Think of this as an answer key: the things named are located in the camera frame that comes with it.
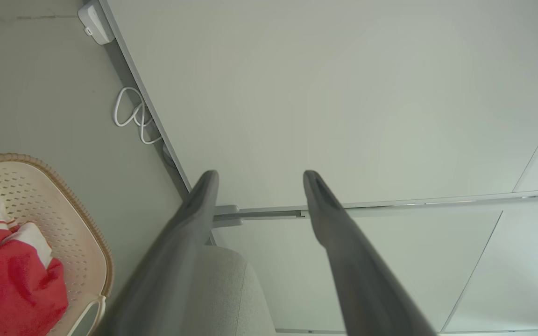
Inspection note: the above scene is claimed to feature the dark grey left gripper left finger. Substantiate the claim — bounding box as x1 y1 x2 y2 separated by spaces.
94 170 219 336

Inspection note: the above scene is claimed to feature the grey partition foot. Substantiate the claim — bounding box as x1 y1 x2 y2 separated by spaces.
212 204 242 229

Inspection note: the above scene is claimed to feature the red hooded sweatshirt white trim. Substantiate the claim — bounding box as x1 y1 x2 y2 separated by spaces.
0 183 70 336

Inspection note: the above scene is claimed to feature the white power strip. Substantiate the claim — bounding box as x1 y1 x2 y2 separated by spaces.
78 0 116 45

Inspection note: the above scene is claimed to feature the cream perforated laundry basket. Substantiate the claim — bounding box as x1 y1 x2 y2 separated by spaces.
0 153 114 336

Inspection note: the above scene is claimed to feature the grey fabric sofa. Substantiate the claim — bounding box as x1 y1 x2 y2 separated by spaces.
183 245 277 336

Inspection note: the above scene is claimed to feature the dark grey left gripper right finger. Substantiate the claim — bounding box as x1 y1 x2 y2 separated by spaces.
303 170 438 336

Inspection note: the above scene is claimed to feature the white looped floor cable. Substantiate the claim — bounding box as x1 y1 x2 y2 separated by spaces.
113 86 163 145

